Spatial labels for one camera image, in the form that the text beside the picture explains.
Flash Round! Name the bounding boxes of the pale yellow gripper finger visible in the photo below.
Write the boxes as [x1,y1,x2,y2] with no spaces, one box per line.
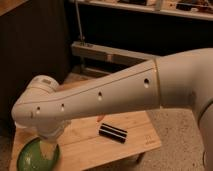
[40,140,56,160]

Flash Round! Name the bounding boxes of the black striped box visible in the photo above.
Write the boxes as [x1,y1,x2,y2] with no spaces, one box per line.
[99,123,127,143]

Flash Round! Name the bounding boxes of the wooden side table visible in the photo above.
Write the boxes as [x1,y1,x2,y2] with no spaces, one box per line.
[16,80,161,171]

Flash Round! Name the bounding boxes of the metal pole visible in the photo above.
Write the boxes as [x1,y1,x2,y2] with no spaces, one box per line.
[74,0,85,45]

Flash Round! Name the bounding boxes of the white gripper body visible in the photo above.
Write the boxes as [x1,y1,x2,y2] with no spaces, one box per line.
[36,120,71,142]

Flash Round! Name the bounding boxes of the orange carrot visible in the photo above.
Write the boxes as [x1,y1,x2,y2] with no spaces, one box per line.
[97,115,105,122]

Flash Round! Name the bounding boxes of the cluttered white shelf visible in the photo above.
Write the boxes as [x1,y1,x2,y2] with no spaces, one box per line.
[69,0,213,21]

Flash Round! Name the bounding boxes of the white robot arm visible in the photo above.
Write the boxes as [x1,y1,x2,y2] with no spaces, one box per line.
[11,48,213,171]

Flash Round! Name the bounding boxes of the green ceramic bowl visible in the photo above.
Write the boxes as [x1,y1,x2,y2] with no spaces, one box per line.
[16,138,60,171]

